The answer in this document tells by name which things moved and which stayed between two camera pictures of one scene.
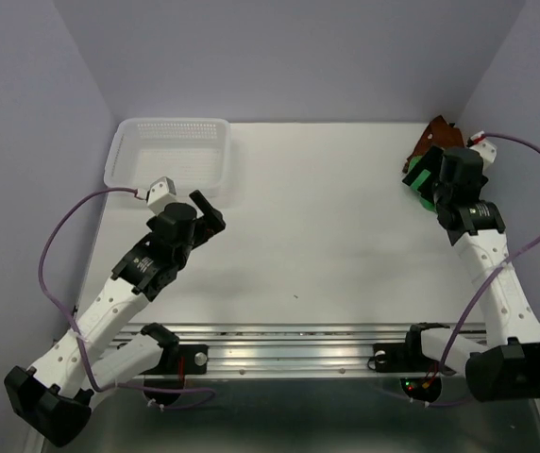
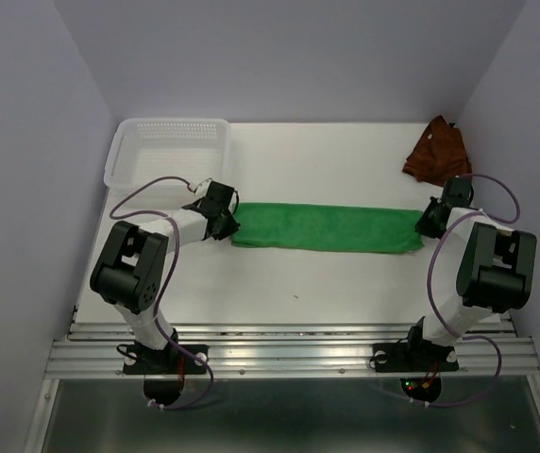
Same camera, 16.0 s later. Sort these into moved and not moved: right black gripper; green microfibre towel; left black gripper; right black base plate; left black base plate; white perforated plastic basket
Moved: green microfibre towel; left black gripper; right black gripper
Not moved: white perforated plastic basket; right black base plate; left black base plate
